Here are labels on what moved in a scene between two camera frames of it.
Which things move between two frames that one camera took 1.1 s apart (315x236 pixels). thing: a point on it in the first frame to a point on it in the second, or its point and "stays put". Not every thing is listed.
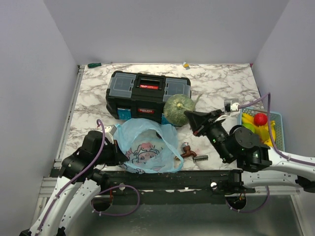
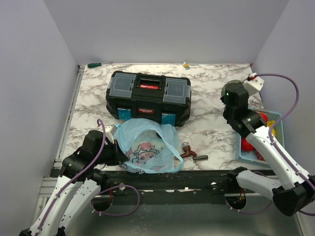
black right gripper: (198, 119) to (222, 99)
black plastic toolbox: (131, 95) stays put
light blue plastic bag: (149, 146) stays put
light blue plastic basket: (277, 118) stays put
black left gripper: (119, 157) stays put
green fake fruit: (174, 107) to (233, 81)
